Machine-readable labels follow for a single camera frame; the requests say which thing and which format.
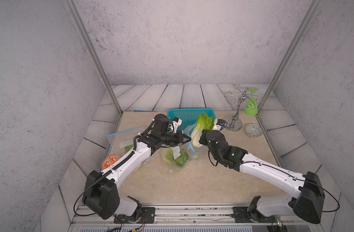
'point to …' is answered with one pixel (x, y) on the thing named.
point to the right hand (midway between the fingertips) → (202, 131)
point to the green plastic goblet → (251, 108)
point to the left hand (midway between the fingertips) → (193, 140)
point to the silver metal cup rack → (234, 123)
